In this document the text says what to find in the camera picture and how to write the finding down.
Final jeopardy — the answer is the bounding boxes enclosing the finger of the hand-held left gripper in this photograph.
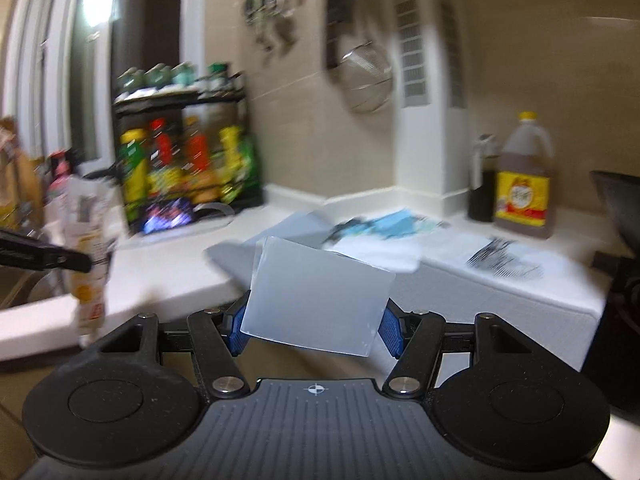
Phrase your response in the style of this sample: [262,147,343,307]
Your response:
[0,229,94,273]

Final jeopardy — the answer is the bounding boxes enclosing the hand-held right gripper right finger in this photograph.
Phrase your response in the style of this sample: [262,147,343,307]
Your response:
[377,299,555,402]

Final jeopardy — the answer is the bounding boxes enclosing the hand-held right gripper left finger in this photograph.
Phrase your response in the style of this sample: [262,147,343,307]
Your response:
[92,291,254,402]

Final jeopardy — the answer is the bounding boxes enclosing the white printed packet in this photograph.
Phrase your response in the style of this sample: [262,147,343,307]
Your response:
[45,152,124,349]

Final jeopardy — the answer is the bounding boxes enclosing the translucent white plastic sheet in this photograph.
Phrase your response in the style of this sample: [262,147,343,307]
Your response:
[240,236,397,359]

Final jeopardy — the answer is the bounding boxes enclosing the light blue cloth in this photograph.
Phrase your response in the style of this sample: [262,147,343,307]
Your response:
[367,208,447,242]

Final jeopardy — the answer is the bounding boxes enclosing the grey fabric mat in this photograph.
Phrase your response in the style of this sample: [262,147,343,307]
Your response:
[202,210,422,282]

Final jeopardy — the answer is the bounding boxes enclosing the brown printed bag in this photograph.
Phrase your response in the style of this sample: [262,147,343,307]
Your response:
[0,117,47,232]

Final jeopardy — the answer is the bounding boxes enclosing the white printed cloth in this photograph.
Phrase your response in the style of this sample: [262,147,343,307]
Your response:
[320,207,552,282]

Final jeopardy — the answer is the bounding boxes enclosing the pale blue flat sheet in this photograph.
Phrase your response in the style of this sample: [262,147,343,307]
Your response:
[270,210,332,252]

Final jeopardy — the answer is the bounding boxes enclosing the yellow lid seasoning container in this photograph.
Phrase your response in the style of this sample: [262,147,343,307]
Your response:
[119,129,151,227]

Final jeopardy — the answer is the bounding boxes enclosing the green snack pouch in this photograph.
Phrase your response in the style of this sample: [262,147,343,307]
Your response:
[238,135,262,197]

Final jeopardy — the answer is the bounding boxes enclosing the red cap sauce bottle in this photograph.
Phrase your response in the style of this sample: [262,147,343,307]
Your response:
[147,119,177,197]

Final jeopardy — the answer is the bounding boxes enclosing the yellow snack bag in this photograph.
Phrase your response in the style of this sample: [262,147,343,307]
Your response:
[217,127,247,202]

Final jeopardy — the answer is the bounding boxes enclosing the dark soy sauce dispenser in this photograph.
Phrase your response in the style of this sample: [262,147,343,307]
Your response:
[467,134,501,224]

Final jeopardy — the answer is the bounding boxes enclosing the cooking wine jug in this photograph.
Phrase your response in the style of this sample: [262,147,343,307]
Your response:
[492,111,557,241]

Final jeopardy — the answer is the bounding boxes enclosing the green ceramic cup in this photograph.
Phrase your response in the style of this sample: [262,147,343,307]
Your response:
[119,67,146,92]
[145,64,171,89]
[170,62,196,87]

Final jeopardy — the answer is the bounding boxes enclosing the window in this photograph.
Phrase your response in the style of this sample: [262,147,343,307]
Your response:
[0,0,211,171]

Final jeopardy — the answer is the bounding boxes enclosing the green lid jar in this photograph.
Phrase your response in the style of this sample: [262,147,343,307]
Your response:
[207,62,232,92]

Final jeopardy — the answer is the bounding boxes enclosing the metal mesh strainer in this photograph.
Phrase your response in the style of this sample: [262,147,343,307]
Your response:
[340,40,397,114]

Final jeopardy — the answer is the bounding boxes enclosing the black wok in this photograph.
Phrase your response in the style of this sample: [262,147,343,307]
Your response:
[589,170,640,257]

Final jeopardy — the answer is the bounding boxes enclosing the white vent grille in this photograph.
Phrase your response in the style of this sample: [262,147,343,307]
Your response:
[392,0,434,109]

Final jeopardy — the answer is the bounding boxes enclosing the dark hanging utensil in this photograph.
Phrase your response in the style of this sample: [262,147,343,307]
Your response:
[325,0,367,72]

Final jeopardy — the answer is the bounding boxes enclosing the hanging kitchen tools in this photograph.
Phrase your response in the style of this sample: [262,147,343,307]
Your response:
[244,0,307,57]

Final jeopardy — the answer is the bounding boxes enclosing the white charging cable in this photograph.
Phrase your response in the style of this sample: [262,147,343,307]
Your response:
[192,202,237,227]

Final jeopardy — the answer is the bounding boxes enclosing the black wire spice rack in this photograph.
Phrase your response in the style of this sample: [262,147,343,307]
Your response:
[112,74,264,239]

